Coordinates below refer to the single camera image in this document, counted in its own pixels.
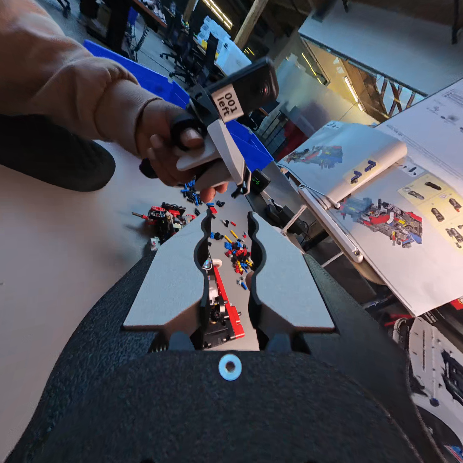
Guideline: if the pile of black blue pins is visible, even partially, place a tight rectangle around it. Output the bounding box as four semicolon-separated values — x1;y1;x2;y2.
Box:
180;178;226;218

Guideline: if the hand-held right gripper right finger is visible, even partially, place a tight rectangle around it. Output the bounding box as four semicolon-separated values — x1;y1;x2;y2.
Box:
247;211;336;347

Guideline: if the lego car model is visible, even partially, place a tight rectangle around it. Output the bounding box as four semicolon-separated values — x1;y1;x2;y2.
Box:
131;201;246;350

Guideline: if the lego set box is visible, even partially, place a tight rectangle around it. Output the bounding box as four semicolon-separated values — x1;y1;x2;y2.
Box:
392;297;463;463

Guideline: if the blue plastic bin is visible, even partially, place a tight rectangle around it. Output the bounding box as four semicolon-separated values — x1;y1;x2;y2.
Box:
225;119;274;173

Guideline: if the person's left hand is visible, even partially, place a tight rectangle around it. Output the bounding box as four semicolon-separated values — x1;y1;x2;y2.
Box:
136;103;229;204

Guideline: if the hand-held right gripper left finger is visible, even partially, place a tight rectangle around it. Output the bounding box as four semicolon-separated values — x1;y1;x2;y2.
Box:
123;210;214;338

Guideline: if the pile of mixed lego pieces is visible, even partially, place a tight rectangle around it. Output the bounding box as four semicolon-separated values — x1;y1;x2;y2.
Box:
209;216;255;291

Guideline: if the person's left forearm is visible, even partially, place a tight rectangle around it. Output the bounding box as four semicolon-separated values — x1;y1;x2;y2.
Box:
0;0;165;158

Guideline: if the black device green display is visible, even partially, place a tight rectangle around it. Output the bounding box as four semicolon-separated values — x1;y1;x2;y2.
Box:
251;169;271;195

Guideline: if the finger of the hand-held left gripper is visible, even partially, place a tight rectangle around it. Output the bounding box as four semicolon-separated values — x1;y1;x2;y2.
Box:
207;119;252;197

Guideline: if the lego instruction booklet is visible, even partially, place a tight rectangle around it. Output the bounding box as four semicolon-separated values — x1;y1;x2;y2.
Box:
277;78;463;318

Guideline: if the white book stand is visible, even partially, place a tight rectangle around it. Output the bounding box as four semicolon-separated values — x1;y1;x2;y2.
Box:
279;183;364;270

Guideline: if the black power adapter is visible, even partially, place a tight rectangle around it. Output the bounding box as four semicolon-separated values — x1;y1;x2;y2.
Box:
266;200;309;236

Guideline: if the black quilted chair seat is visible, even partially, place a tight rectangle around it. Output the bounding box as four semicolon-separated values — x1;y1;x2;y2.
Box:
0;114;116;192

